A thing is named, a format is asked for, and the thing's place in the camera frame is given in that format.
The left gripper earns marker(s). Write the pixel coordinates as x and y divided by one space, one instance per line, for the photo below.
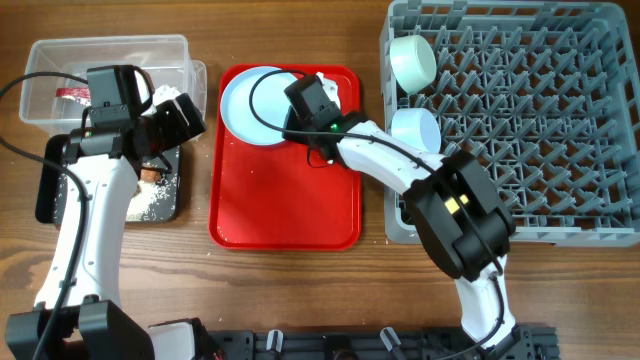
178 132

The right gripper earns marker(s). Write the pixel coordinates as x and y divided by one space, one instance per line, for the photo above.
289 126

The brown sausage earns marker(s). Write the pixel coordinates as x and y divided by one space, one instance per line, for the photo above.
150 176

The light blue plate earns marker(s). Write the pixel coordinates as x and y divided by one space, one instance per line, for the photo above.
269 100

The white rice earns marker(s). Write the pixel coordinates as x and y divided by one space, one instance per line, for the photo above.
152 202

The light blue bowl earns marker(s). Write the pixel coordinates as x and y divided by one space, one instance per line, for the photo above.
418 128

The red snack wrapper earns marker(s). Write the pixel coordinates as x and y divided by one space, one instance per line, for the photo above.
80 95

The green bowl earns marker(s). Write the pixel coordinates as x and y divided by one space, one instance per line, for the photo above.
413 63

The yellow cup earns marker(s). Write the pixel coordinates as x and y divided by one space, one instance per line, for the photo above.
453 205

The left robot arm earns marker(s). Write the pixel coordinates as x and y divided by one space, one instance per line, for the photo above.
77 312

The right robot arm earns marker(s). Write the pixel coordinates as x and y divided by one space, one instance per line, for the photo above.
460 219

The clear plastic waste bin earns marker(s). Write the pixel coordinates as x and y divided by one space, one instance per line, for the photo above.
165 58

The black waste tray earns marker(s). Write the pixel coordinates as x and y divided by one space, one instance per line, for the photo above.
49 179

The grey dishwasher rack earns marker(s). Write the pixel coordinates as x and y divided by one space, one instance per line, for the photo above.
546 96

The red serving tray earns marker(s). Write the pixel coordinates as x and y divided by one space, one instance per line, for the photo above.
280 197

